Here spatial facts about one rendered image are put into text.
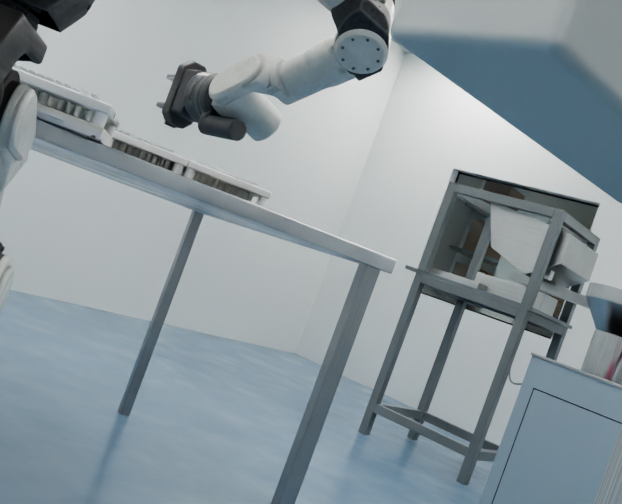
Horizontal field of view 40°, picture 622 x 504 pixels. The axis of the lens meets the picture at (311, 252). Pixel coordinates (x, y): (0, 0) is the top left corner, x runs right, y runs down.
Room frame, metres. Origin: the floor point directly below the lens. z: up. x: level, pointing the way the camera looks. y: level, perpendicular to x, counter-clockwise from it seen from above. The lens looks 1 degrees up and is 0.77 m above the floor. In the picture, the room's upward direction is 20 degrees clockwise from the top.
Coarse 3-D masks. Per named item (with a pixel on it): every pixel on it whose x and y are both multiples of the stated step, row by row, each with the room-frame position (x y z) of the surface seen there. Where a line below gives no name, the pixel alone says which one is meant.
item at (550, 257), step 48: (480, 192) 4.66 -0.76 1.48; (432, 240) 4.77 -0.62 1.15; (480, 240) 5.23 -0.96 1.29; (528, 240) 4.52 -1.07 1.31; (576, 240) 4.46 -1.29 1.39; (480, 288) 4.67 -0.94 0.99; (528, 288) 4.38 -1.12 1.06; (576, 288) 4.82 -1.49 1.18; (384, 384) 4.77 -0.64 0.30; (432, 384) 5.21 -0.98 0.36; (432, 432) 4.52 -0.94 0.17; (480, 432) 4.37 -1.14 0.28
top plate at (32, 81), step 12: (24, 72) 1.57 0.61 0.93; (36, 84) 1.57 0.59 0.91; (48, 84) 1.58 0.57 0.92; (60, 96) 1.59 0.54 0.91; (72, 96) 1.59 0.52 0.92; (84, 96) 1.59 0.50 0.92; (84, 108) 1.65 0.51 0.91; (96, 108) 1.59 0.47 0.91; (108, 108) 1.60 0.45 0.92; (108, 120) 1.72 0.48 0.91
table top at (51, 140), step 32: (64, 160) 2.79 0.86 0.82; (96, 160) 1.66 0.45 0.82; (128, 160) 1.68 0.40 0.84; (160, 192) 2.31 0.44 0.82; (192, 192) 1.74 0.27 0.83; (224, 192) 1.77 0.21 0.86; (256, 224) 1.98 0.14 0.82; (288, 224) 1.84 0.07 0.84; (352, 256) 1.91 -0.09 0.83; (384, 256) 1.94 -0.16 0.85
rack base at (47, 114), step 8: (40, 104) 1.58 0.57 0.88; (40, 112) 1.59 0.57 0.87; (48, 112) 1.58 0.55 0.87; (56, 112) 1.58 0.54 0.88; (48, 120) 1.60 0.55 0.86; (56, 120) 1.60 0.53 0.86; (64, 120) 1.59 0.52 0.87; (72, 120) 1.59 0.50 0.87; (80, 120) 1.59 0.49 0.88; (64, 128) 1.64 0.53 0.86; (72, 128) 1.59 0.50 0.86; (80, 128) 1.59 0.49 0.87; (88, 128) 1.59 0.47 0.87; (96, 128) 1.60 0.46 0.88; (96, 136) 1.60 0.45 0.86; (104, 136) 1.65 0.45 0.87; (104, 144) 1.70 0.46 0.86
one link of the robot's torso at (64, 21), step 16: (0, 0) 1.01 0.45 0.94; (16, 0) 1.03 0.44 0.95; (32, 0) 0.99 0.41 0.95; (48, 0) 1.00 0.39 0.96; (64, 0) 1.01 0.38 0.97; (80, 0) 1.05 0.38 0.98; (32, 16) 1.05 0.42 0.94; (48, 16) 1.13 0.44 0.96; (64, 16) 1.07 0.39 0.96; (80, 16) 1.11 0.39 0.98
